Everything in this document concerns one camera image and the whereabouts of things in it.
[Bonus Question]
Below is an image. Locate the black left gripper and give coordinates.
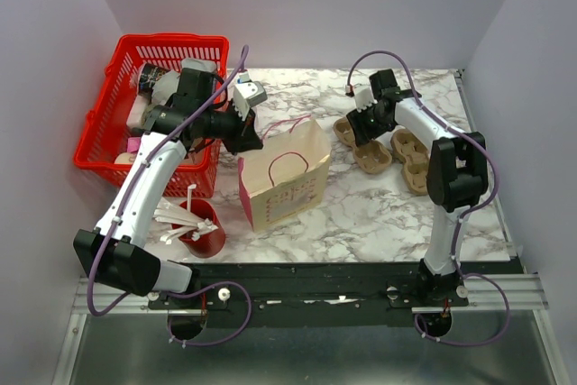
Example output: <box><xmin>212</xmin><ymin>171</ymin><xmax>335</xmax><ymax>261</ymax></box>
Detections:
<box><xmin>198</xmin><ymin>98</ymin><xmax>264</xmax><ymax>155</ymax></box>

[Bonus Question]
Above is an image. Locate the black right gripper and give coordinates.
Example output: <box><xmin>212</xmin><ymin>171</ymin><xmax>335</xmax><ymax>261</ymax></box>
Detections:
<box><xmin>344</xmin><ymin>101</ymin><xmax>390</xmax><ymax>148</ymax></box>

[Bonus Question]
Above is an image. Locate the brown cardboard cup carrier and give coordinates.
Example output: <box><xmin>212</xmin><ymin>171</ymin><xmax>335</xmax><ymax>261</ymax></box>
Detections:
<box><xmin>333</xmin><ymin>117</ymin><xmax>393</xmax><ymax>174</ymax></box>
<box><xmin>390</xmin><ymin>129</ymin><xmax>429</xmax><ymax>196</ymax></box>

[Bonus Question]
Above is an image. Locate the pink and beige paper bag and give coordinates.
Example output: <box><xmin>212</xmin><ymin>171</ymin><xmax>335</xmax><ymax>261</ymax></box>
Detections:
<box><xmin>238</xmin><ymin>115</ymin><xmax>332</xmax><ymax>232</ymax></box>

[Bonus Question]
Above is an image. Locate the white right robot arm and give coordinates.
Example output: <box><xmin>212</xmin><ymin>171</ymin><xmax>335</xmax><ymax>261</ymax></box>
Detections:
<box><xmin>345</xmin><ymin>69</ymin><xmax>489</xmax><ymax>306</ymax></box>

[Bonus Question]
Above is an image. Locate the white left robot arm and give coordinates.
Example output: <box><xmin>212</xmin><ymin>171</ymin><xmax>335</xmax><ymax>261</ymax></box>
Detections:
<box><xmin>73</xmin><ymin>69</ymin><xmax>267</xmax><ymax>308</ymax></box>

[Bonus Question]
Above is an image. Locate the grey cloth pouch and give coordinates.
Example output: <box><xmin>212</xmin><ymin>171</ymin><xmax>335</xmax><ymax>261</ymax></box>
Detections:
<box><xmin>151</xmin><ymin>58</ymin><xmax>217</xmax><ymax>105</ymax></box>

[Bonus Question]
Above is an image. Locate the pink small packet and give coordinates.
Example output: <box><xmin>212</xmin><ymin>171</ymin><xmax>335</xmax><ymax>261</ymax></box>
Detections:
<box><xmin>126</xmin><ymin>137</ymin><xmax>141</xmax><ymax>153</ymax></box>

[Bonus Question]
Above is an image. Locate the dark printed can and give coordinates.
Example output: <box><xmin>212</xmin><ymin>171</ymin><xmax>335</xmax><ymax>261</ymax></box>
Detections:
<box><xmin>136</xmin><ymin>63</ymin><xmax>169</xmax><ymax>98</ymax></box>

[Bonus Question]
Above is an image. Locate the red cylindrical straw holder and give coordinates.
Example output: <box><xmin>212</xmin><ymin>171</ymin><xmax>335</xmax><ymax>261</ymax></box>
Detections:
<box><xmin>179</xmin><ymin>198</ymin><xmax>226</xmax><ymax>259</ymax></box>

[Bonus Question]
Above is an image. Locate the red plastic shopping basket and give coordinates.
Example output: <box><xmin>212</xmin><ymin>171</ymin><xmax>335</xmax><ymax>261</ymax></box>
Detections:
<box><xmin>74</xmin><ymin>32</ymin><xmax>229</xmax><ymax>187</ymax></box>

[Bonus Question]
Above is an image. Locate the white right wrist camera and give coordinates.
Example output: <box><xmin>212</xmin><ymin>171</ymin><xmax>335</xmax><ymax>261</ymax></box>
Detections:
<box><xmin>345</xmin><ymin>85</ymin><xmax>377</xmax><ymax>112</ymax></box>

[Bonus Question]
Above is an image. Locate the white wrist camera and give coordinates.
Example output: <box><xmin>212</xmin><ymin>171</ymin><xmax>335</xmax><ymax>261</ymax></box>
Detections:
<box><xmin>233</xmin><ymin>81</ymin><xmax>268</xmax><ymax>121</ymax></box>
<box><xmin>345</xmin><ymin>85</ymin><xmax>377</xmax><ymax>112</ymax></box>

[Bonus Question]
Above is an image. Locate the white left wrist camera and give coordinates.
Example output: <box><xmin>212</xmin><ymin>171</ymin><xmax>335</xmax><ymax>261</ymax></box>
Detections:
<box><xmin>233</xmin><ymin>81</ymin><xmax>268</xmax><ymax>121</ymax></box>

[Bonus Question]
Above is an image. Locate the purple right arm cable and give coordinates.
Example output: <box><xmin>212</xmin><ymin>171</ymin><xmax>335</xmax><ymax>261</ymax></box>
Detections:
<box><xmin>347</xmin><ymin>49</ymin><xmax>511</xmax><ymax>344</ymax></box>

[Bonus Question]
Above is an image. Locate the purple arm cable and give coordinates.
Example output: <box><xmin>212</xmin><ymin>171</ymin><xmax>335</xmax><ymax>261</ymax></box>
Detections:
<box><xmin>347</xmin><ymin>49</ymin><xmax>511</xmax><ymax>344</ymax></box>
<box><xmin>87</xmin><ymin>44</ymin><xmax>252</xmax><ymax>348</ymax></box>

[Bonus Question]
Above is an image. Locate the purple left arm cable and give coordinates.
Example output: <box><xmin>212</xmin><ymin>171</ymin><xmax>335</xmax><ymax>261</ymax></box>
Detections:
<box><xmin>87</xmin><ymin>44</ymin><xmax>252</xmax><ymax>348</ymax></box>

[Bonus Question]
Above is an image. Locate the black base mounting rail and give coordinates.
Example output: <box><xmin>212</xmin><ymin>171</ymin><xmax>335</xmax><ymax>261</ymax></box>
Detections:
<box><xmin>149</xmin><ymin>262</ymin><xmax>468</xmax><ymax>328</ymax></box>

